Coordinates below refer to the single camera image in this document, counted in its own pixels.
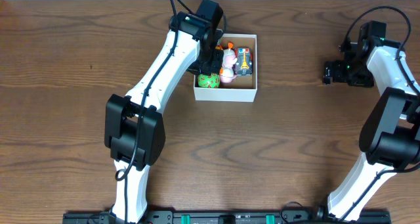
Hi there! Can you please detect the green spotted ball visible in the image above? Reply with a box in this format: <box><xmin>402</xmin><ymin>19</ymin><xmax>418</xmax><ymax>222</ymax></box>
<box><xmin>197</xmin><ymin>73</ymin><xmax>220</xmax><ymax>88</ymax></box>

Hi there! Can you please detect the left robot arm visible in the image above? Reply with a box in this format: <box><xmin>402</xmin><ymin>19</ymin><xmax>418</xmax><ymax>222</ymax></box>
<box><xmin>104</xmin><ymin>0</ymin><xmax>224</xmax><ymax>223</ymax></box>

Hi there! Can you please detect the red grey toy truck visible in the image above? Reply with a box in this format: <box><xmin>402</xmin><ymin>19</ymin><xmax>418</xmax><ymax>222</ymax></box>
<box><xmin>235</xmin><ymin>47</ymin><xmax>253</xmax><ymax>76</ymax></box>

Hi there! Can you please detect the black mounting rail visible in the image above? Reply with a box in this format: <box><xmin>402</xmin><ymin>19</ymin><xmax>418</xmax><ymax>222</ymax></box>
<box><xmin>62</xmin><ymin>209</ymin><xmax>392</xmax><ymax>224</ymax></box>

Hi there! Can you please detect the white pink rubber chicken toy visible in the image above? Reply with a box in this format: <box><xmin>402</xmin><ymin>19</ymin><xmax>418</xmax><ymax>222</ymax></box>
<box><xmin>219</xmin><ymin>42</ymin><xmax>238</xmax><ymax>83</ymax></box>

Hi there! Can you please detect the white cardboard box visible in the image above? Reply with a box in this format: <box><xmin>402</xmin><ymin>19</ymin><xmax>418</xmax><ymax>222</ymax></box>
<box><xmin>193</xmin><ymin>34</ymin><xmax>258</xmax><ymax>102</ymax></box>

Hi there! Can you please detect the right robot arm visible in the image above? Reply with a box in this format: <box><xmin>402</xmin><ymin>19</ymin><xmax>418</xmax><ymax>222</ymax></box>
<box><xmin>322</xmin><ymin>21</ymin><xmax>419</xmax><ymax>222</ymax></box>

